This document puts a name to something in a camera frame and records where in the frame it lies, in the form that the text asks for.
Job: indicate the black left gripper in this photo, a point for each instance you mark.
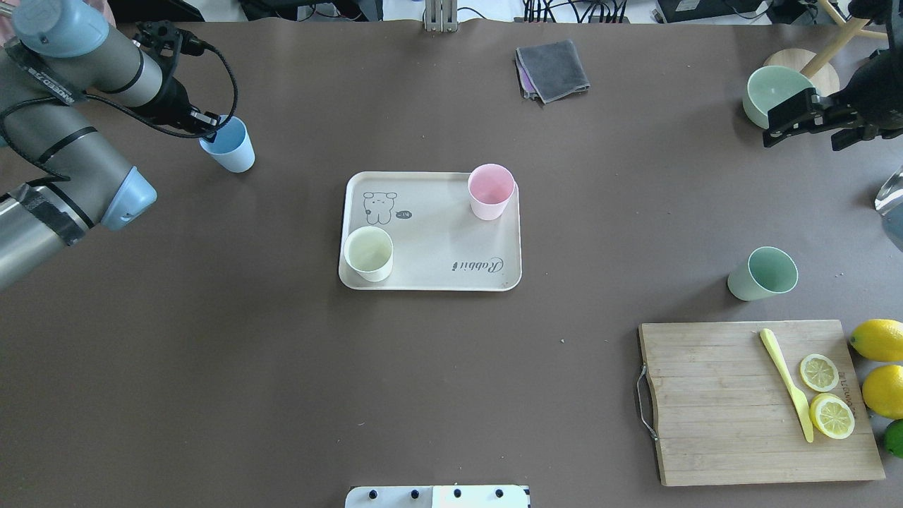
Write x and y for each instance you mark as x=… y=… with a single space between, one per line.
x=171 y=99

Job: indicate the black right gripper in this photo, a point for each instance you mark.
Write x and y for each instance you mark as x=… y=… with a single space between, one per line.
x=872 y=90

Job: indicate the blue cup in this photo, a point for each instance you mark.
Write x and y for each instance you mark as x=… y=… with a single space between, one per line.
x=231 y=146

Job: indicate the green cup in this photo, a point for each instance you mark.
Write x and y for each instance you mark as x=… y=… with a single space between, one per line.
x=768 y=271

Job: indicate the cream cup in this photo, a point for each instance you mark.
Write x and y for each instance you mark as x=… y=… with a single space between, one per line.
x=369 y=251

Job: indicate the pink cup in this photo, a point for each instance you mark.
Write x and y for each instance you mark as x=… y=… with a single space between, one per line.
x=491 y=187

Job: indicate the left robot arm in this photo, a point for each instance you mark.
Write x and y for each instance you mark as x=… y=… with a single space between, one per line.
x=63 y=54

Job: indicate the beige rabbit tray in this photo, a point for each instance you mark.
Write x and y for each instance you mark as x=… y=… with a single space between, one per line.
x=439 y=244

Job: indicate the wooden stand base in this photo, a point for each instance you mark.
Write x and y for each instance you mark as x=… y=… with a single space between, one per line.
x=826 y=79

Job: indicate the green bowl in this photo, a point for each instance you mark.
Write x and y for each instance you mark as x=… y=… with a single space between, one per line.
x=768 y=87

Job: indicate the metal scoop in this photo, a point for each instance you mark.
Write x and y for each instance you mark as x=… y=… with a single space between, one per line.
x=889 y=197

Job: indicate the whole yellow lemon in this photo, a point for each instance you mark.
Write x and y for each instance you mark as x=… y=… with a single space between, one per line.
x=878 y=340

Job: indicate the lemon slice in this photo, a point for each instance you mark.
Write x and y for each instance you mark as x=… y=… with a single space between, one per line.
x=819 y=373
x=832 y=416

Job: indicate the grey folded cloth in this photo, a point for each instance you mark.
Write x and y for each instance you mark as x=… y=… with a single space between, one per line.
x=554 y=68

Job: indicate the yellow plastic knife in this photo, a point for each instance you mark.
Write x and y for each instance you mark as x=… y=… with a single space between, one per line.
x=798 y=398

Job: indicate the wooden cutting board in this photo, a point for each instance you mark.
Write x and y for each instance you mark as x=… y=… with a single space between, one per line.
x=723 y=417

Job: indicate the purple cloth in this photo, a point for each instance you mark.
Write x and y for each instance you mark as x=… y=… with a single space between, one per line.
x=526 y=84

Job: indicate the green lime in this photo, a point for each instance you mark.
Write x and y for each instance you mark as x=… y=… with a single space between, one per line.
x=893 y=438

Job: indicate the aluminium frame post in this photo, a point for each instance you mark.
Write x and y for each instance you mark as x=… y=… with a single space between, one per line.
x=441 y=16

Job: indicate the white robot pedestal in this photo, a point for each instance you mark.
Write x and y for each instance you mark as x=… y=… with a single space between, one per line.
x=439 y=496

